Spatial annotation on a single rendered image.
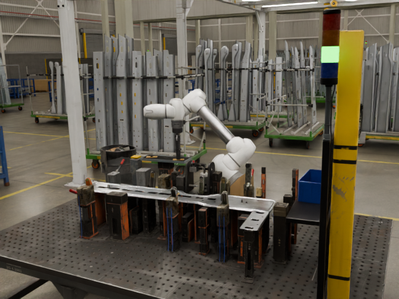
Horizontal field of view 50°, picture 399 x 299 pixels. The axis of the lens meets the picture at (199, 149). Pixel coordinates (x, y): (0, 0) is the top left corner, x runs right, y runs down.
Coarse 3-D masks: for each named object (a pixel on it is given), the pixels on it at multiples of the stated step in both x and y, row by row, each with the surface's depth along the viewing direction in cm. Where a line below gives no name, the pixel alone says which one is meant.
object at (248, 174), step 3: (246, 165) 277; (249, 165) 277; (246, 168) 280; (249, 168) 280; (246, 171) 280; (249, 171) 280; (246, 174) 280; (249, 174) 279; (246, 177) 281; (249, 177) 279; (246, 180) 281; (249, 180) 279; (246, 183) 282; (249, 183) 279; (249, 186) 280; (249, 189) 280
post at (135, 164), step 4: (132, 160) 330; (136, 160) 329; (140, 160) 332; (132, 164) 331; (136, 164) 329; (140, 164) 332; (132, 168) 331; (136, 168) 330; (132, 172) 332; (132, 176) 334; (136, 176) 332; (132, 180) 334; (136, 180) 333; (132, 184) 335; (136, 184) 334
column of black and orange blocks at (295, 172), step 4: (296, 168) 270; (292, 172) 268; (296, 172) 267; (292, 176) 268; (296, 176) 267; (292, 180) 269; (296, 180) 268; (292, 184) 269; (296, 184) 268; (292, 188) 270; (296, 188) 269; (292, 192) 271; (296, 192) 269; (296, 196) 270; (292, 224) 275; (296, 224) 276; (292, 228) 276; (296, 228) 277; (292, 232) 276; (296, 232) 278; (292, 236) 279; (296, 236) 279; (292, 240) 277; (296, 240) 280
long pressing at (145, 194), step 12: (96, 192) 300; (108, 192) 297; (132, 192) 294; (144, 192) 294; (156, 192) 294; (168, 192) 292; (180, 192) 292; (204, 204) 268; (216, 204) 267; (240, 204) 266; (252, 204) 265; (264, 204) 265
